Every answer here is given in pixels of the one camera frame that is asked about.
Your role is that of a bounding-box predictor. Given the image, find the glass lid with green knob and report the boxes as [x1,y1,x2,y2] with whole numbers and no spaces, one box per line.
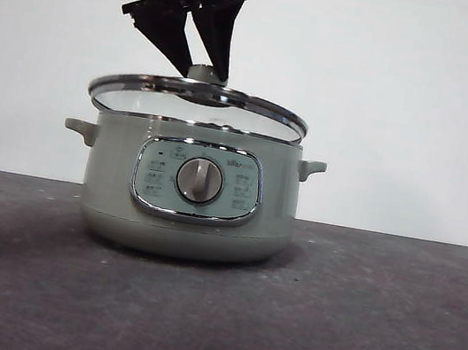
[83,45,316,149]

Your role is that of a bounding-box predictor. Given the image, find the pale green electric pot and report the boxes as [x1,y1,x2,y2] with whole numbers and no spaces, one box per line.
[45,99,332,281]

